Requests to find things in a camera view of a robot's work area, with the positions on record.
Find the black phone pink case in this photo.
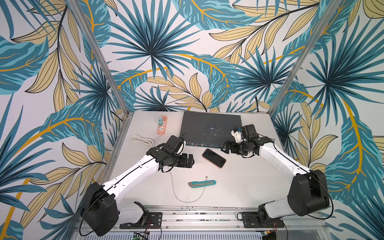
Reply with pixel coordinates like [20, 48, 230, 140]
[203, 149, 227, 168]

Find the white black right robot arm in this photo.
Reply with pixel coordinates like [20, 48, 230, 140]
[221, 137, 333, 221]

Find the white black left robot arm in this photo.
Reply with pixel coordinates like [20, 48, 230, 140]
[80, 144, 195, 237]

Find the orange power strip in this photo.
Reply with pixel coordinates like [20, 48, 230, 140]
[157, 116, 168, 135]

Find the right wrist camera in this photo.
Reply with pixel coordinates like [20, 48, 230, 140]
[231, 125, 259, 143]

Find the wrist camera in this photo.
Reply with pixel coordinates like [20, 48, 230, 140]
[166, 135, 185, 154]
[231, 125, 259, 143]

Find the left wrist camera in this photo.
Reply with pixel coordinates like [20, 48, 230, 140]
[166, 135, 185, 154]

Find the white coiled power cord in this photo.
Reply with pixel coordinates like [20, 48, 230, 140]
[130, 134, 157, 148]

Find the grey blue network switch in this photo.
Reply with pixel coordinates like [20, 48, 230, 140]
[180, 112, 242, 148]

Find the aluminium front rail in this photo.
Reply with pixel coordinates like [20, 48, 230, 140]
[71, 205, 328, 233]

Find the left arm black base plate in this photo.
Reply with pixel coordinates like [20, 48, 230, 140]
[119, 212, 163, 230]

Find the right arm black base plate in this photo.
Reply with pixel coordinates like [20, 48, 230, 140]
[240, 212, 285, 229]

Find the right aluminium frame post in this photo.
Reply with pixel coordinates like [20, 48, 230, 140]
[268, 0, 342, 117]

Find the aluminium frame post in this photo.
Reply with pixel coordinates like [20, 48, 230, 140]
[268, 0, 342, 117]
[68, 0, 130, 117]

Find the left aluminium frame post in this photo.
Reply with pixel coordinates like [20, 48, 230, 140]
[68, 0, 130, 117]

